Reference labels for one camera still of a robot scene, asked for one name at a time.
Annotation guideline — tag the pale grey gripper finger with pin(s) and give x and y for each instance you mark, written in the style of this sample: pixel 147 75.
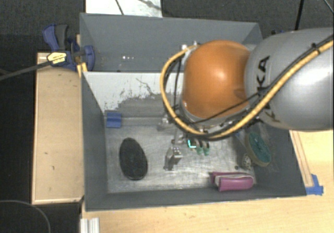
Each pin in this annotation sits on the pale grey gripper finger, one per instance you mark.
pixel 177 154
pixel 168 159

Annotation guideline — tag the black oval brush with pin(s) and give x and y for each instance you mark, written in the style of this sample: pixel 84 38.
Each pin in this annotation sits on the black oval brush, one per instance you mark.
pixel 133 159

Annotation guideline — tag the purple and white pouch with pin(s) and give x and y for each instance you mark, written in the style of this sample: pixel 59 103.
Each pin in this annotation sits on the purple and white pouch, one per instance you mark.
pixel 232 182

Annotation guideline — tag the green disc with tan rim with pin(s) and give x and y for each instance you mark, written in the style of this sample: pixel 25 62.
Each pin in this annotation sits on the green disc with tan rim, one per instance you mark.
pixel 259 149

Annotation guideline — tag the blue sponge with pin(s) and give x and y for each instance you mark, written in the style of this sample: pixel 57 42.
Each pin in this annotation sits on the blue sponge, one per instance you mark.
pixel 113 120

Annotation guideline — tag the grey metal bin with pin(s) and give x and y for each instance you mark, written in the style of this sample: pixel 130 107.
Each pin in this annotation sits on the grey metal bin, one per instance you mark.
pixel 146 44

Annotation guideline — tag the pale wood board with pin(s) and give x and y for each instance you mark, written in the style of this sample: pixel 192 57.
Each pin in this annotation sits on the pale wood board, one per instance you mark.
pixel 58 133

